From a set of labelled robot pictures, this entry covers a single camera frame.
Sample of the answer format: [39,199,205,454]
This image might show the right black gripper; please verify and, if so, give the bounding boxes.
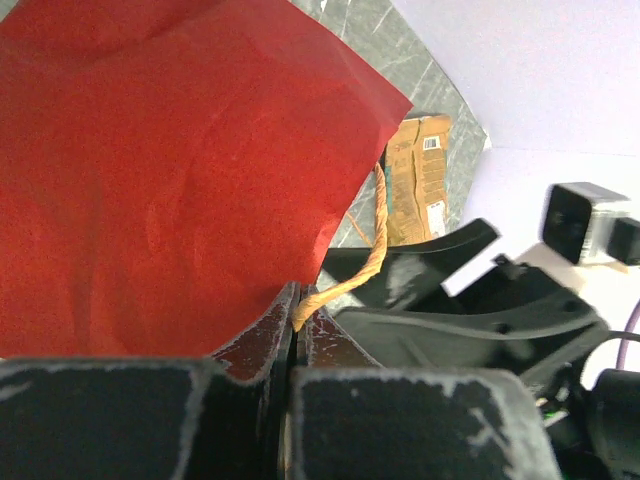
[336,255,639,479]

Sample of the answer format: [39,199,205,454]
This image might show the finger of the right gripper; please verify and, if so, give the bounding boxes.
[327,219,499,313]

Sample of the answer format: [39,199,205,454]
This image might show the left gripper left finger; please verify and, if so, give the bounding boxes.
[1,283,300,479]

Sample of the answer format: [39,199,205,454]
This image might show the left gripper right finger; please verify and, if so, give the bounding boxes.
[287,295,561,479]

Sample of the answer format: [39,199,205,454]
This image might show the red paper bag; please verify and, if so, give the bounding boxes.
[1,1,411,358]

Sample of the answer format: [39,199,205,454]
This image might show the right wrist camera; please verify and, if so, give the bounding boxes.
[541,182,639,267]

